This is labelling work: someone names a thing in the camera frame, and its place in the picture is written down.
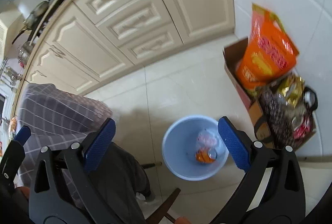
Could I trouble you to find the crushed orange soda can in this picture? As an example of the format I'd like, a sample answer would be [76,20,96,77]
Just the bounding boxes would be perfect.
[195,148,218,164]

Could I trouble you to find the pink white plastic bag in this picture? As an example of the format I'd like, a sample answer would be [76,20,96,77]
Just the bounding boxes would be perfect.
[196,129,221,151]

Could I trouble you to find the light blue trash bin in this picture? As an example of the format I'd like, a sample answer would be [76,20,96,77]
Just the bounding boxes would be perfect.
[161,115,228,181]

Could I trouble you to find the person left hand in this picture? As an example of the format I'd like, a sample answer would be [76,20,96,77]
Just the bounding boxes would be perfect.
[15,186,30,199]

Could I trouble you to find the person right hand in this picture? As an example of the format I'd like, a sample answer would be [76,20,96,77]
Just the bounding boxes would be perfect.
[175,217,191,224]

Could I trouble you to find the grey checkered tablecloth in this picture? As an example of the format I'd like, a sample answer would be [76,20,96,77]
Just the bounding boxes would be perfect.
[17,83,115,209]

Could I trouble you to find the person dark trouser leg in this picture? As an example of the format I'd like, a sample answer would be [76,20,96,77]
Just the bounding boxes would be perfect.
[89,143,154,223]

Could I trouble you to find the black patterned tote bag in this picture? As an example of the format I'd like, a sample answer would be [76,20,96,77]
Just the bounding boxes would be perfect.
[253,74,319,148]

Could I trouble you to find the stainless steel stockpot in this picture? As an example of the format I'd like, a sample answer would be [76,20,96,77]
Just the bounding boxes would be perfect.
[17,41,34,65]

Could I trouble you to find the dark wooden chair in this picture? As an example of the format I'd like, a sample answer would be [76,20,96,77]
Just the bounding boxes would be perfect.
[140,161,182,224]

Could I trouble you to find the orange rice bag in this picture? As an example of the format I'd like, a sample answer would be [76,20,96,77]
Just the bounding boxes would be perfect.
[235,4,299,92]

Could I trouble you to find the brown cardboard box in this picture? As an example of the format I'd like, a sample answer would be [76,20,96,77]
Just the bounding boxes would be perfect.
[223,36,317,152]

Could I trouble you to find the cream lower cabinets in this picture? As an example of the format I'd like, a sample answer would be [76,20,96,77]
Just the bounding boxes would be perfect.
[13,0,235,109]

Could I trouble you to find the steel wok with handle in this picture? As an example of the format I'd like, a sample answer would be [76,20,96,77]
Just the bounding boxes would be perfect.
[12,0,51,44]

